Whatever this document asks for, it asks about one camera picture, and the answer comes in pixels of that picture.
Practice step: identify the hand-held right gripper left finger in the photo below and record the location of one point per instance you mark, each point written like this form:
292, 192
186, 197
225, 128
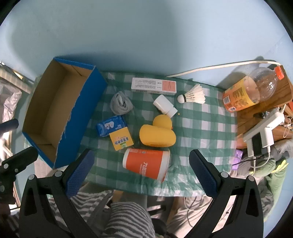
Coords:
79, 174

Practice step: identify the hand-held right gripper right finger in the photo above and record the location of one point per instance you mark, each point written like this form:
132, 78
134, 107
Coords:
203, 176

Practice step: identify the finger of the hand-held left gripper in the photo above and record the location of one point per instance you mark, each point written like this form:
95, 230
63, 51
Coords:
21, 157
9, 125

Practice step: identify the blue cardboard box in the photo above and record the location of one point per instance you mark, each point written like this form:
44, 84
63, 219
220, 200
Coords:
45, 109

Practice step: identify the small yellow box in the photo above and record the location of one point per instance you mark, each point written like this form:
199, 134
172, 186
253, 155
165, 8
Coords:
121, 139

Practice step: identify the blue tissue pack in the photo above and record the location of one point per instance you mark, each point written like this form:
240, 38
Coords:
111, 125

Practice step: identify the orange paper cup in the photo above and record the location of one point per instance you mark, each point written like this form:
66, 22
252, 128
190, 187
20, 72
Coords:
146, 163

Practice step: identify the yellow rubber duck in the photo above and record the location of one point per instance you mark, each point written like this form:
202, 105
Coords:
155, 136

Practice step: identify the grey sock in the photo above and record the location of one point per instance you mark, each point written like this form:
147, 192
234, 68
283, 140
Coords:
121, 104

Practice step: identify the white pill bottle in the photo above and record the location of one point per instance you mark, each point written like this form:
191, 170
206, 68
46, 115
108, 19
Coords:
163, 104

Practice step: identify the long white medicine box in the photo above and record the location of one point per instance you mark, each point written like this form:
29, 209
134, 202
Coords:
151, 85

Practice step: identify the white plastic pipe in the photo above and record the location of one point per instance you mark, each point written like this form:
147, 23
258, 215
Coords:
3, 146

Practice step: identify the silver plastic sheet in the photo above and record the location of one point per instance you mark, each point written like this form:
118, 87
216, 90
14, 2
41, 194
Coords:
8, 100

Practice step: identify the purple packet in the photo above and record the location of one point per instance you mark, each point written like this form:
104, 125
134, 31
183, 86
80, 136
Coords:
238, 159

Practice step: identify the green checked tablecloth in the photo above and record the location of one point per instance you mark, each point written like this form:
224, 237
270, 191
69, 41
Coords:
201, 128

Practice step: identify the checked curtain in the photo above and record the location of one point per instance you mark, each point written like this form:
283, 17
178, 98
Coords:
13, 75

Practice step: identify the black charger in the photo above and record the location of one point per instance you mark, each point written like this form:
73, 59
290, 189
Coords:
256, 144

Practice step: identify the person's striped trouser leg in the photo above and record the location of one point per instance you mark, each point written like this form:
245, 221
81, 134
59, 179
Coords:
128, 219

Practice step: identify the green garment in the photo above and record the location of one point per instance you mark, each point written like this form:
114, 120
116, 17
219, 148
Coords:
275, 180

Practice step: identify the white power strip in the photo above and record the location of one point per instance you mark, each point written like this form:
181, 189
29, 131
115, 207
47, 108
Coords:
263, 129

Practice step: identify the white feather shuttlecock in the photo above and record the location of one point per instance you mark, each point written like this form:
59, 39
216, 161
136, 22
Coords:
194, 95

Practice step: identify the grey garment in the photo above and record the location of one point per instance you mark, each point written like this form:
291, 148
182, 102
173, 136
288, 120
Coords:
282, 148

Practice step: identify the wooden board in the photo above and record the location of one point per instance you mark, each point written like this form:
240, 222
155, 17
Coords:
258, 112

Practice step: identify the orange label drink bottle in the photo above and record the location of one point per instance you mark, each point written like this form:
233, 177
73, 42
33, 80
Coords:
242, 95

